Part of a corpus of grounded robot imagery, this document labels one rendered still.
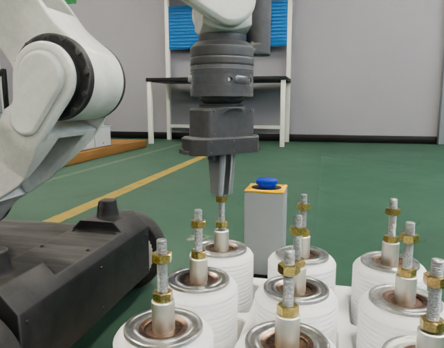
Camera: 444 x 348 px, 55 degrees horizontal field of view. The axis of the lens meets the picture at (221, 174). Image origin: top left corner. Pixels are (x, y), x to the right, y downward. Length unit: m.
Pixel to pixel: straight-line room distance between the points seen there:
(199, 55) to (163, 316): 0.33
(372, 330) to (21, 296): 0.48
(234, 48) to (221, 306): 0.32
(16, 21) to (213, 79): 0.39
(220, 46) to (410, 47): 5.06
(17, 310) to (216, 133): 0.37
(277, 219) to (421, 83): 4.89
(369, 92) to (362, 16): 0.87
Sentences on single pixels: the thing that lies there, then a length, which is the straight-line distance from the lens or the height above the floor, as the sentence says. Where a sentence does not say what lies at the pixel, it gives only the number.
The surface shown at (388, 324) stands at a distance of 0.49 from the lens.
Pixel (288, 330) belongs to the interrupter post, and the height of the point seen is 0.27.
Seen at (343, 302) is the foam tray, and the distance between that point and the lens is 0.67.
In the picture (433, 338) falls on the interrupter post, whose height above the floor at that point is 0.28.
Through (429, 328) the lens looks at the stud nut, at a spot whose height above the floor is 0.29.
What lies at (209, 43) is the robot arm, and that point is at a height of 0.54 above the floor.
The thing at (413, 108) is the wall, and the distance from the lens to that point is 5.56.
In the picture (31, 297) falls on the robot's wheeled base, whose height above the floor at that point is 0.18.
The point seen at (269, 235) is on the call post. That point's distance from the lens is 0.77.
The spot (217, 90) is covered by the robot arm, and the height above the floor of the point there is 0.48.
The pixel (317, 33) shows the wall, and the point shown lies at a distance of 5.54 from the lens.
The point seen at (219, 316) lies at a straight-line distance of 0.52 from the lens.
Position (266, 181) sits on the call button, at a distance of 0.77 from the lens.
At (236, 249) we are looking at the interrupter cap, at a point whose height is 0.25.
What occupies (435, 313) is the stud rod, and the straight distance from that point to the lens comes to 0.40.
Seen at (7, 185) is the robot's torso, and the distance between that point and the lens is 0.87.
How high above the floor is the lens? 0.46
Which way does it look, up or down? 9 degrees down
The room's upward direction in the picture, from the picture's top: straight up
